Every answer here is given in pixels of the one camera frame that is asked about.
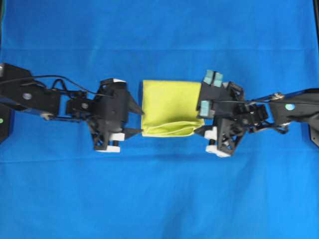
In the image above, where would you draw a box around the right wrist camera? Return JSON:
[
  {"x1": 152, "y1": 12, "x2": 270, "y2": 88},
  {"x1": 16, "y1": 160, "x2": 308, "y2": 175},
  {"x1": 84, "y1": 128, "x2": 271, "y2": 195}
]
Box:
[{"x1": 196, "y1": 70, "x2": 232, "y2": 119}]

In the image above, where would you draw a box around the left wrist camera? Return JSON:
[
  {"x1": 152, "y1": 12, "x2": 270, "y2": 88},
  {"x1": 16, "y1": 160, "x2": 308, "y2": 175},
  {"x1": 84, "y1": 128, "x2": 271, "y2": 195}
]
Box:
[{"x1": 93, "y1": 78, "x2": 128, "y2": 123}]

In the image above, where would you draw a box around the left black cable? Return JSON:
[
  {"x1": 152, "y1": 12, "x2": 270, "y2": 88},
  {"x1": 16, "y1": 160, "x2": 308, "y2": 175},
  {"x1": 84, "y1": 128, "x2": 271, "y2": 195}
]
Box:
[{"x1": 0, "y1": 75, "x2": 110, "y2": 99}]

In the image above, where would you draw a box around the right black cable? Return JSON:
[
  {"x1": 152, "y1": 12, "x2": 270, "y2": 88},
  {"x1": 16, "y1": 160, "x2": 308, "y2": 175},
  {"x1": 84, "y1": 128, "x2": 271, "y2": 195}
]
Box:
[{"x1": 211, "y1": 92, "x2": 285, "y2": 105}]

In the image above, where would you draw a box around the blue table cloth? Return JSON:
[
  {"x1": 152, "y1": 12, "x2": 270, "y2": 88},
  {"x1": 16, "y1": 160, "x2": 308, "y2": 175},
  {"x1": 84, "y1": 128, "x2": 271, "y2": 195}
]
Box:
[{"x1": 0, "y1": 0, "x2": 319, "y2": 239}]

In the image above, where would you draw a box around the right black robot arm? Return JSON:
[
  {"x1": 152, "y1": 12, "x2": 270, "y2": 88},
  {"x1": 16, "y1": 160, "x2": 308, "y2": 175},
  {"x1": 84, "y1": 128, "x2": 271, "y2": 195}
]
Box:
[{"x1": 194, "y1": 82, "x2": 319, "y2": 157}]

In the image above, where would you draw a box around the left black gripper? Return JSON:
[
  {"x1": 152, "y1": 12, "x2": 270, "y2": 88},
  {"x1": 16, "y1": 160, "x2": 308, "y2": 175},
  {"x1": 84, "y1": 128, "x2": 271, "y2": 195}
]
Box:
[{"x1": 66, "y1": 91, "x2": 144, "y2": 152}]

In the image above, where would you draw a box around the black cable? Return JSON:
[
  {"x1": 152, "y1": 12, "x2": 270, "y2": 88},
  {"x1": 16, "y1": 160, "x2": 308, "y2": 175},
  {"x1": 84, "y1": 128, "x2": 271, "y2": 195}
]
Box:
[
  {"x1": 0, "y1": 75, "x2": 110, "y2": 99},
  {"x1": 211, "y1": 92, "x2": 285, "y2": 105}
]

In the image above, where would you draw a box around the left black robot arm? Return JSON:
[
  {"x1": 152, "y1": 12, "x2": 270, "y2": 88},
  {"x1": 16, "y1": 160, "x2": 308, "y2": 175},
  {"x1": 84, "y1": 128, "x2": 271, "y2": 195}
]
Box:
[{"x1": 0, "y1": 63, "x2": 144, "y2": 153}]

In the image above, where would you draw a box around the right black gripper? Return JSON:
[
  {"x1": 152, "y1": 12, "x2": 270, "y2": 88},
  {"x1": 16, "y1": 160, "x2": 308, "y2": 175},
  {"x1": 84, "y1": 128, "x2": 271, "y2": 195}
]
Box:
[{"x1": 194, "y1": 82, "x2": 269, "y2": 157}]

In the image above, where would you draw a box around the yellow-green towel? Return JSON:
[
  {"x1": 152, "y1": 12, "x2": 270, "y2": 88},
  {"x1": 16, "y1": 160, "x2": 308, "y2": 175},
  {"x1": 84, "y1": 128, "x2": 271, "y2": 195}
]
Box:
[{"x1": 141, "y1": 80, "x2": 204, "y2": 137}]

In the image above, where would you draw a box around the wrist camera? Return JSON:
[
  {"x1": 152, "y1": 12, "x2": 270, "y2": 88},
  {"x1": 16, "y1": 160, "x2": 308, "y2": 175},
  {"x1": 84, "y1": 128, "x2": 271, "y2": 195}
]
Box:
[
  {"x1": 196, "y1": 70, "x2": 232, "y2": 119},
  {"x1": 93, "y1": 78, "x2": 128, "y2": 123}
]

